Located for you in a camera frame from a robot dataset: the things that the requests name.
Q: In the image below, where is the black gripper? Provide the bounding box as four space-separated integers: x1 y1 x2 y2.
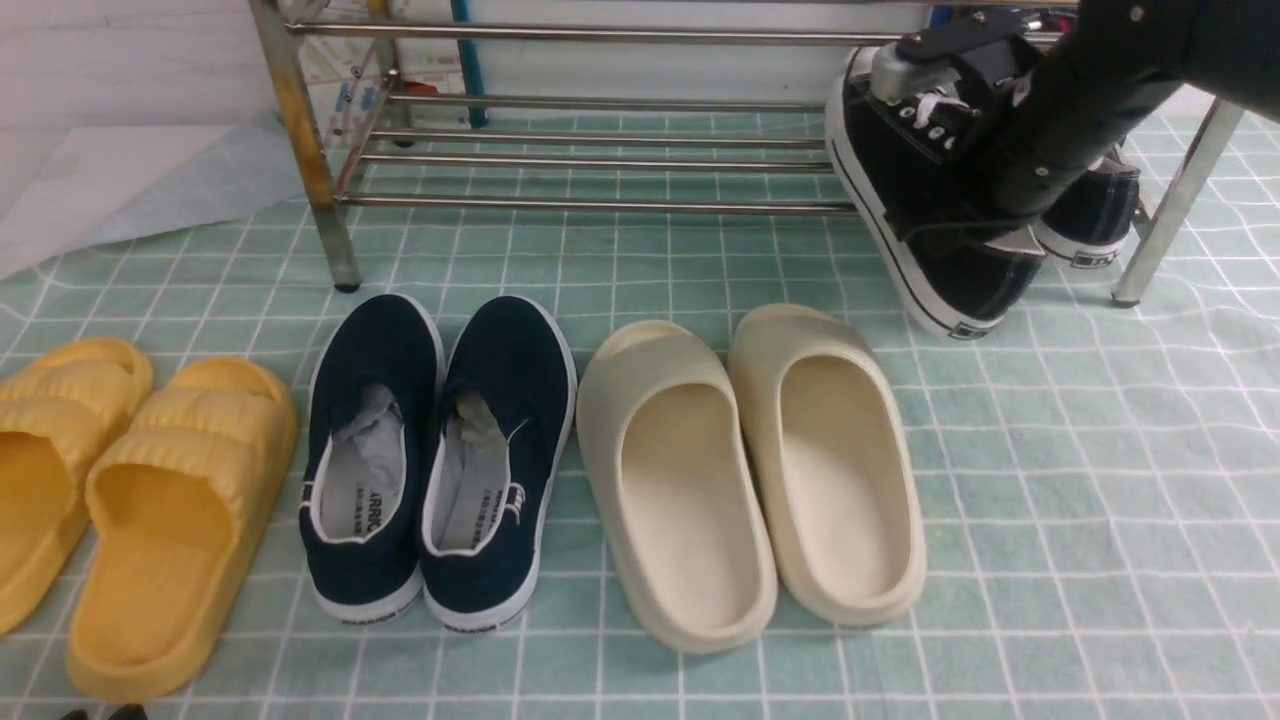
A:
870 10 1044 104

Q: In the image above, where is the black canvas sneaker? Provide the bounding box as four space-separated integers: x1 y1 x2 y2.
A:
826 46 1047 340
1030 143 1140 270

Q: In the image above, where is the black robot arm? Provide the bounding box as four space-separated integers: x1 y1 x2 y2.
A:
870 1 1279 243

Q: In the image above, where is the metal shoe rack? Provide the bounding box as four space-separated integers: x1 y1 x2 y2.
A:
244 0 1251 307

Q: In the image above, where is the teal vertical pole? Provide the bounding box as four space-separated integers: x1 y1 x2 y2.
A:
451 0 489 129

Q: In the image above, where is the left cream foam slide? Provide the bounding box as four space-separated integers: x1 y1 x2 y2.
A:
575 320 778 653

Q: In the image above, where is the cream foam slide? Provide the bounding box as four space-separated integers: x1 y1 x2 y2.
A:
727 304 927 626
575 320 778 653

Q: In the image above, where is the right cream foam slide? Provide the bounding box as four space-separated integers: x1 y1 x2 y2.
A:
727 304 927 626

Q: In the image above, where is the green checkered floor cloth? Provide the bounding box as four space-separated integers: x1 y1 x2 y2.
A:
0 110 1280 720

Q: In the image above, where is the right navy slip-on shoe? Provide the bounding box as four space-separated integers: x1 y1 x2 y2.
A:
419 296 579 633

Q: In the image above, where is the navy slip-on shoe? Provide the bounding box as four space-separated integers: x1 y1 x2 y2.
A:
419 296 579 633
298 293 445 625

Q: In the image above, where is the left navy slip-on shoe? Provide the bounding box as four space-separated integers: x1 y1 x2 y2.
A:
298 293 445 625

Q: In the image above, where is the right yellow slide sandal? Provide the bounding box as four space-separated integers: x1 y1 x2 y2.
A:
67 356 300 703

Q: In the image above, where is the yellow slide sandal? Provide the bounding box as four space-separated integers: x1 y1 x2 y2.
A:
1 337 154 633
67 356 300 703

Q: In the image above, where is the light blue paper sheet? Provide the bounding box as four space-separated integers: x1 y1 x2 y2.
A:
1 117 303 277

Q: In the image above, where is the left yellow slide sandal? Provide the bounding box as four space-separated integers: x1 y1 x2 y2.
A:
1 337 154 633

